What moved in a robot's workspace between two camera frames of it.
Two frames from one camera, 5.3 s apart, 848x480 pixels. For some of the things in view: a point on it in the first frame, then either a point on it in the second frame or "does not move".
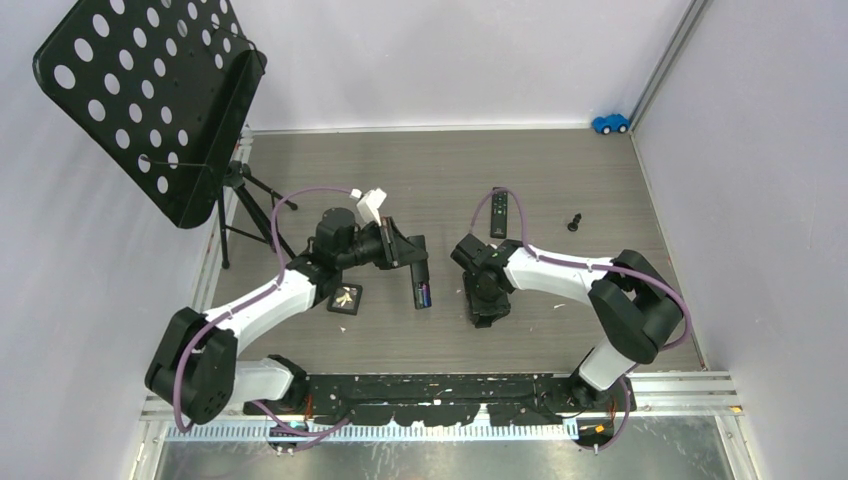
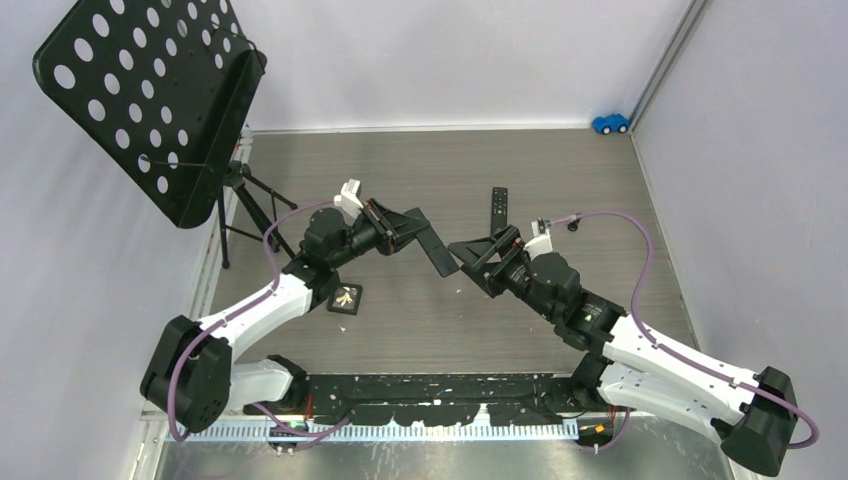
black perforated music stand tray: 163,89 does not move
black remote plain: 419,274 → 438,253
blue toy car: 611,123 does not move
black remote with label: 498,220 does not move
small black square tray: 346,299 does not move
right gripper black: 478,310 → 507,242
